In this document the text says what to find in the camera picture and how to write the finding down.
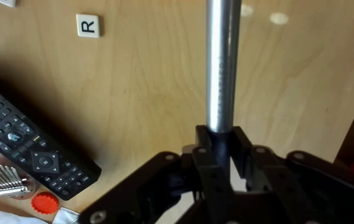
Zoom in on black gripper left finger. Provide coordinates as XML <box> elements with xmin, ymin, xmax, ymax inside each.
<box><xmin>79</xmin><ymin>124</ymin><xmax>234</xmax><ymax>224</ymax></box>

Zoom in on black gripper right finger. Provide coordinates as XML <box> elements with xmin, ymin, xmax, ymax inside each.
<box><xmin>229</xmin><ymin>126</ymin><xmax>354</xmax><ymax>224</ymax></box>

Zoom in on small silver metal piece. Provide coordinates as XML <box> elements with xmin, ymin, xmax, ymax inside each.
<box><xmin>52</xmin><ymin>206</ymin><xmax>82</xmax><ymax>224</ymax></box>

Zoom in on red game disc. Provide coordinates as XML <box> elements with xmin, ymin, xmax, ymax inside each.
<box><xmin>30</xmin><ymin>190</ymin><xmax>62</xmax><ymax>216</ymax></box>

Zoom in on black remote control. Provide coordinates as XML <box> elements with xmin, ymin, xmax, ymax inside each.
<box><xmin>0</xmin><ymin>61</ymin><xmax>104</xmax><ymax>201</ymax></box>

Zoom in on silver staple strips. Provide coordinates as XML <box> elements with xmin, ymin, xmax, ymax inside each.
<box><xmin>0</xmin><ymin>162</ymin><xmax>30</xmax><ymax>199</ymax></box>

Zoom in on large white plastic bag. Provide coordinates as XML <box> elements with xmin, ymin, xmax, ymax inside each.
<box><xmin>0</xmin><ymin>199</ymin><xmax>48</xmax><ymax>224</ymax></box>

